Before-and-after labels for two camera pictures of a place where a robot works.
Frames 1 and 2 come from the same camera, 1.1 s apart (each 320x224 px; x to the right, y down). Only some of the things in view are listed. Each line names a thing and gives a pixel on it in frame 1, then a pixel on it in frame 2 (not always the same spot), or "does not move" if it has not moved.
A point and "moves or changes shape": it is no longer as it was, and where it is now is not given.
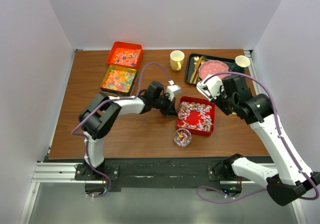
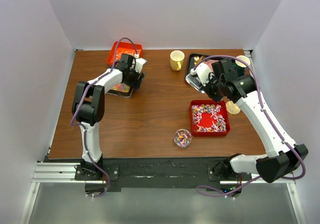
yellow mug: (176, 58) does not move
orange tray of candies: (125, 54) does not move
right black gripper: (226, 111) -> (215, 98)
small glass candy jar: (182, 137) does not move
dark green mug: (241, 62) does not move
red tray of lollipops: (197, 114) moves or changes shape
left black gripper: (170, 110) -> (135, 83)
